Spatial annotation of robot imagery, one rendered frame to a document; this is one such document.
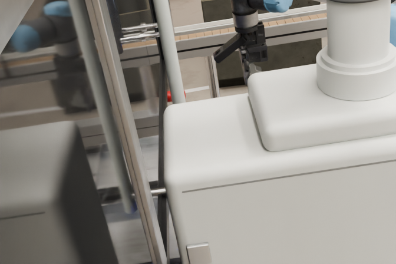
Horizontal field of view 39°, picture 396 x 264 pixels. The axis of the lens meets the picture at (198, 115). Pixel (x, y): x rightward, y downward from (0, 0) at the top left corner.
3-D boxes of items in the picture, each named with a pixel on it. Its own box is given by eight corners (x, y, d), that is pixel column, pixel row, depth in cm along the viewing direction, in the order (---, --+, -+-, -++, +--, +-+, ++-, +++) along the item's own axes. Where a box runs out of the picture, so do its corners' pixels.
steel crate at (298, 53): (302, 28, 487) (298, -54, 451) (331, 81, 398) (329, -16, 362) (206, 42, 490) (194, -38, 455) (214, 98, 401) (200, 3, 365)
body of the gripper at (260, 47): (269, 63, 170) (264, 26, 164) (241, 68, 170) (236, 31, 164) (264, 53, 176) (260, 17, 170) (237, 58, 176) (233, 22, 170)
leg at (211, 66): (220, 183, 301) (200, 55, 263) (218, 173, 309) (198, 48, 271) (236, 181, 301) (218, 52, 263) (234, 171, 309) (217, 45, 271)
